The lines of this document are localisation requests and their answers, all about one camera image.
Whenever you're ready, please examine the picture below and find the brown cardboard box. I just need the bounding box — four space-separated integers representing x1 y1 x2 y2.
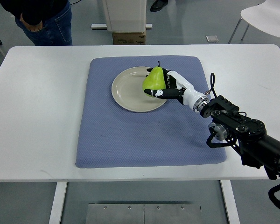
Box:
112 31 146 45

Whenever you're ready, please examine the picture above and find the blue quilted mat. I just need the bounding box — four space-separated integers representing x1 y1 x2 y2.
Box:
76 56 226 168

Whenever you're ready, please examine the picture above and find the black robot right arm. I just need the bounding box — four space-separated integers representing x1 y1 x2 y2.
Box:
199 95 280 210

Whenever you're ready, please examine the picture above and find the beige round plate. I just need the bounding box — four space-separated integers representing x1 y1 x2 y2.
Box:
112 66 166 112

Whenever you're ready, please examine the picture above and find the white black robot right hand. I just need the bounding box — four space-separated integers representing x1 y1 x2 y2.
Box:
144 68 210 112

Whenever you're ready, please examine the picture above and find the white plastic chair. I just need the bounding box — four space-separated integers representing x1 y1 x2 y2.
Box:
228 0 280 43

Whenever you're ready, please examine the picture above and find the white pedestal column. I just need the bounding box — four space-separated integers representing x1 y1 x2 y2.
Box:
91 0 152 33

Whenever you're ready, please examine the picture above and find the metal floor plate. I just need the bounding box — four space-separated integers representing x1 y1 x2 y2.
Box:
86 204 203 224

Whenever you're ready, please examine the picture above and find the green pear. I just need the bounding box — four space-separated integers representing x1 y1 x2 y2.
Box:
142 61 166 91

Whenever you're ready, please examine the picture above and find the grey floor socket cover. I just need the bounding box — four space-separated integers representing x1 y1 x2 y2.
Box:
205 35 219 43

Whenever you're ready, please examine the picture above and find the person in blue jeans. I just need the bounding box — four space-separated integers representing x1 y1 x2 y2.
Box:
0 0 72 46

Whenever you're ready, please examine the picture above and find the black shoe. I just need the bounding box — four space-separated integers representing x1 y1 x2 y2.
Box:
150 0 168 12

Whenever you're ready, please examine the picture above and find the white table frame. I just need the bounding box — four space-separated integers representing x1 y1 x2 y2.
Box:
49 180 240 224

